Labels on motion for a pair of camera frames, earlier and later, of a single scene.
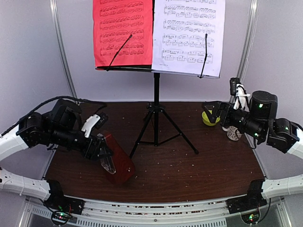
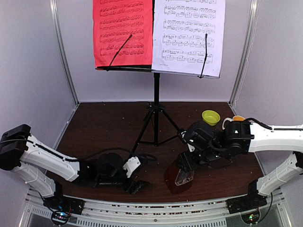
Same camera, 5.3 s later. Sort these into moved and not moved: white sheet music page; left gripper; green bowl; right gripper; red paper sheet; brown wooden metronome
Moved: right gripper; brown wooden metronome; left gripper
Not moved: green bowl; red paper sheet; white sheet music page
